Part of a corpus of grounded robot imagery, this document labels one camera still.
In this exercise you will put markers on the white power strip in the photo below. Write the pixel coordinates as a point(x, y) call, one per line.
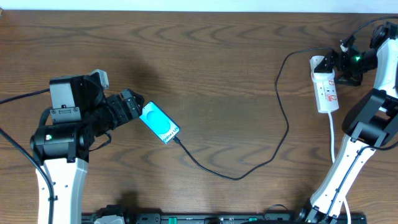
point(325, 93)

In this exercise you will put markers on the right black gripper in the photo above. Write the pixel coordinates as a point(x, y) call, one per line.
point(331, 56)

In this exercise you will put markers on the black mounting rail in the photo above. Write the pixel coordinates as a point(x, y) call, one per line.
point(274, 214)

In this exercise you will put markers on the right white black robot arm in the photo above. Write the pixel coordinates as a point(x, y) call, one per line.
point(369, 125)

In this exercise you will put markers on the blue screen Galaxy smartphone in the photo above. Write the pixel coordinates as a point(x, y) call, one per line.
point(159, 122)

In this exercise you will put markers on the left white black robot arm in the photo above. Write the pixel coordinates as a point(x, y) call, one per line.
point(79, 114)

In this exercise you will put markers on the white USB charger adapter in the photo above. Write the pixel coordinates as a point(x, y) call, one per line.
point(322, 77)

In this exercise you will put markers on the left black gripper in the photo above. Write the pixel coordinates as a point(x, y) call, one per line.
point(120, 117)

